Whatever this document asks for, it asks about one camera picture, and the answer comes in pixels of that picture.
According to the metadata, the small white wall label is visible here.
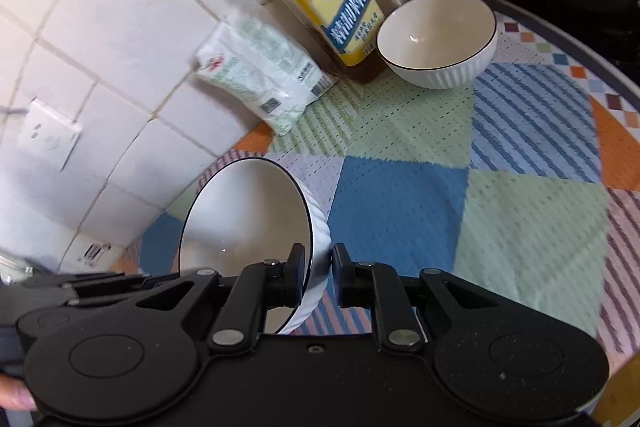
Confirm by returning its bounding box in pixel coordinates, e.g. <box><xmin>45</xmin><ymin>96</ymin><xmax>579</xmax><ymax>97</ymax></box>
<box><xmin>79</xmin><ymin>242</ymin><xmax>113</xmax><ymax>265</ymax></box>

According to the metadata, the black gas stove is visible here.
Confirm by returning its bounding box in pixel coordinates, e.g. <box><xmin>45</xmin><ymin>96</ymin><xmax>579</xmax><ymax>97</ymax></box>
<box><xmin>462</xmin><ymin>0</ymin><xmax>640</xmax><ymax>75</ymax></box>

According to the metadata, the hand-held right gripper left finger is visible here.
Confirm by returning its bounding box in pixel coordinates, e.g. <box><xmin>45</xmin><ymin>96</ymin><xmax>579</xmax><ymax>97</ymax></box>
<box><xmin>132</xmin><ymin>243</ymin><xmax>307</xmax><ymax>355</ymax></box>

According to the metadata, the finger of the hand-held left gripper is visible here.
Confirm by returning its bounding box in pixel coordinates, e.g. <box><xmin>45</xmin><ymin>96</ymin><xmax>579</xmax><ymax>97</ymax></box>
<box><xmin>22</xmin><ymin>271</ymin><xmax>178</xmax><ymax>305</ymax></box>

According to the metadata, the white ribbed bowl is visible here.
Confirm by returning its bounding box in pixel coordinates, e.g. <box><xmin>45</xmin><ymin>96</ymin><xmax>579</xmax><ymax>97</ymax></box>
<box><xmin>177</xmin><ymin>157</ymin><xmax>333</xmax><ymax>336</ymax></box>
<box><xmin>376</xmin><ymin>0</ymin><xmax>498</xmax><ymax>90</ymax></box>

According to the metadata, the colourful patchwork table cloth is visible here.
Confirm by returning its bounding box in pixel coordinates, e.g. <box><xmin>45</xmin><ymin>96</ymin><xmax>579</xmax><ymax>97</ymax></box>
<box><xmin>107</xmin><ymin>0</ymin><xmax>640</xmax><ymax>390</ymax></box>

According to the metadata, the white green salt bag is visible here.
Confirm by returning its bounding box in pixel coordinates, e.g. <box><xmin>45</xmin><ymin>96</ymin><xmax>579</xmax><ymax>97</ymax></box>
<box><xmin>194</xmin><ymin>11</ymin><xmax>337</xmax><ymax>138</ymax></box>

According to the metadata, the person's left hand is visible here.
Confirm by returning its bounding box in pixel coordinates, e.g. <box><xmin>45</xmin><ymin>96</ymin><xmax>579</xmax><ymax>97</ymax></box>
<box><xmin>0</xmin><ymin>376</ymin><xmax>37</xmax><ymax>412</ymax></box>

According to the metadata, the white wall socket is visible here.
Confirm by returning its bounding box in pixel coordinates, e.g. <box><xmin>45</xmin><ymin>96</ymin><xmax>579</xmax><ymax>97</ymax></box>
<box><xmin>17</xmin><ymin>98</ymin><xmax>83</xmax><ymax>170</ymax></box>

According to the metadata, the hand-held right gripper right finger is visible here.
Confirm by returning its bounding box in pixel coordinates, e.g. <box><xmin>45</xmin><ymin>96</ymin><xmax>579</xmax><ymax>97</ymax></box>
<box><xmin>331</xmin><ymin>243</ymin><xmax>501</xmax><ymax>354</ymax></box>

